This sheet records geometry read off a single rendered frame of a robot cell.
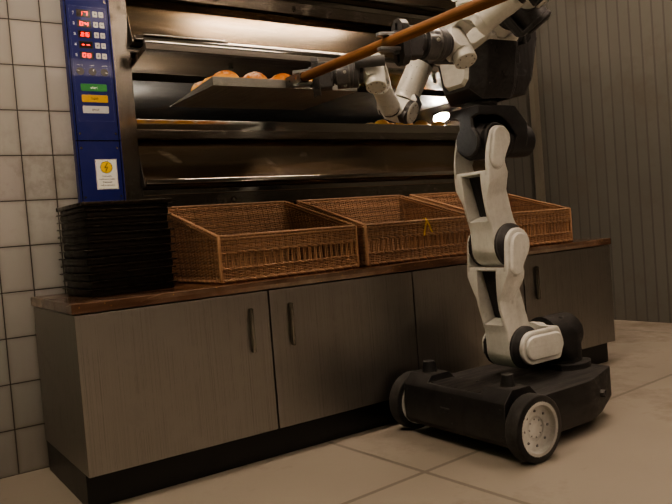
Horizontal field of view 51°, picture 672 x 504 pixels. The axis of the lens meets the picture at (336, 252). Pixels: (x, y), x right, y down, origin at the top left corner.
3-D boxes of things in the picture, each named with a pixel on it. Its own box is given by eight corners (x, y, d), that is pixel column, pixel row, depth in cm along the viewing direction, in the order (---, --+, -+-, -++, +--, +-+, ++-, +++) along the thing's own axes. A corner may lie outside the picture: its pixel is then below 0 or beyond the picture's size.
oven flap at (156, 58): (146, 48, 244) (128, 72, 261) (502, 76, 346) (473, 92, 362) (144, 41, 245) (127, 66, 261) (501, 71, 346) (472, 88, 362)
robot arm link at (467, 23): (446, 57, 197) (484, 24, 190) (435, 34, 201) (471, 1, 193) (460, 64, 202) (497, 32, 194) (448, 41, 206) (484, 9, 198)
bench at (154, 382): (44, 468, 238) (28, 296, 236) (526, 350, 375) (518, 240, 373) (91, 517, 192) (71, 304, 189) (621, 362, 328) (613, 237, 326)
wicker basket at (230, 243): (160, 282, 259) (154, 206, 258) (291, 267, 292) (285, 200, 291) (220, 285, 220) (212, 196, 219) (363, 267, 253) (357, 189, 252)
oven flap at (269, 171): (143, 190, 258) (133, 140, 263) (487, 177, 359) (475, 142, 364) (147, 184, 255) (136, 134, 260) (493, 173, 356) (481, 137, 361)
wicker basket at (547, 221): (410, 253, 328) (406, 193, 327) (495, 243, 360) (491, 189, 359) (487, 252, 288) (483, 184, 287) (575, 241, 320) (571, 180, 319)
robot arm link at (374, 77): (348, 71, 232) (382, 68, 232) (351, 98, 227) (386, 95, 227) (347, 48, 221) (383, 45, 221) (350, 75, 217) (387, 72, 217)
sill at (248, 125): (131, 132, 262) (130, 121, 262) (475, 135, 364) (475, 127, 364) (136, 129, 257) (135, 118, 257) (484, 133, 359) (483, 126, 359)
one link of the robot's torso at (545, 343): (520, 354, 259) (517, 318, 258) (566, 360, 242) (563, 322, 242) (480, 364, 247) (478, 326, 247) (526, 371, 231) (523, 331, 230)
